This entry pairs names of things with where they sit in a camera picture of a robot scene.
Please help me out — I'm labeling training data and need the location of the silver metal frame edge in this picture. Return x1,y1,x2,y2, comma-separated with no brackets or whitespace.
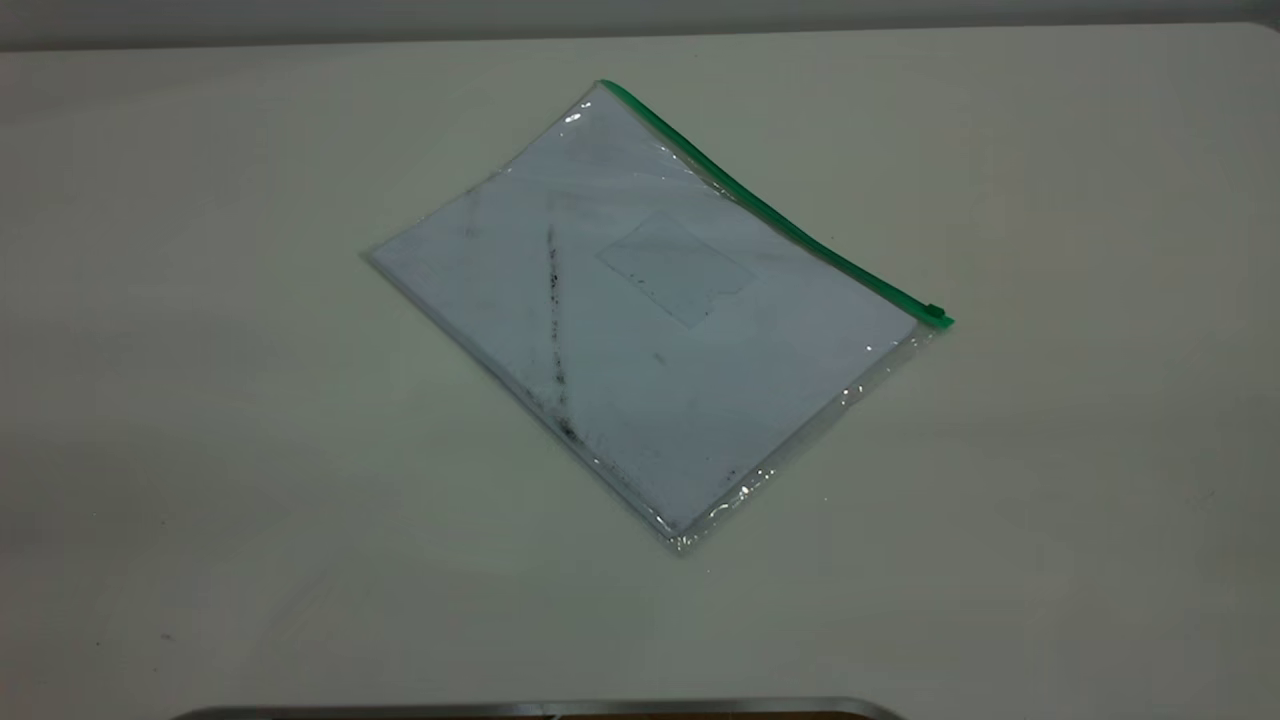
170,697,911,720

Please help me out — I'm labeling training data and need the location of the clear zip bag green zipper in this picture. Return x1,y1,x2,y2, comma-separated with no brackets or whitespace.
362,78,956,554

